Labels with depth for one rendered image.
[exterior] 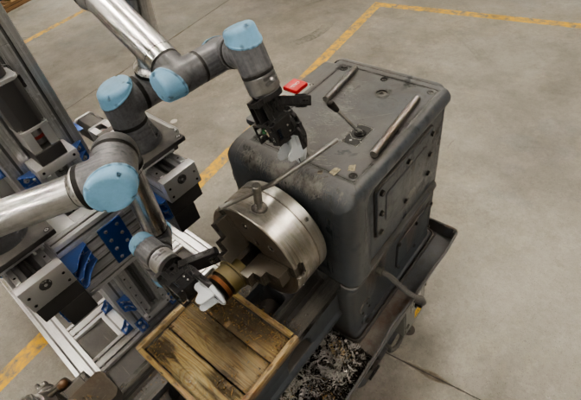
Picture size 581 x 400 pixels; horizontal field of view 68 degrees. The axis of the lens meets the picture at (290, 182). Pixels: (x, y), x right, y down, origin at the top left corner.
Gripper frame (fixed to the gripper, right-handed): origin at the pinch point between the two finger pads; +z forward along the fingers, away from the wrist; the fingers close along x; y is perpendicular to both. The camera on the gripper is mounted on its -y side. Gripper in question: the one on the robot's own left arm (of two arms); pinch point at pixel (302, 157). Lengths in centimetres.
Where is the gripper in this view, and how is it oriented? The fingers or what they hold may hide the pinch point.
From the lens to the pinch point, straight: 108.3
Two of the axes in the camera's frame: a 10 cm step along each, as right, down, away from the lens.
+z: 3.6, 7.9, 5.0
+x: 6.9, 1.3, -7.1
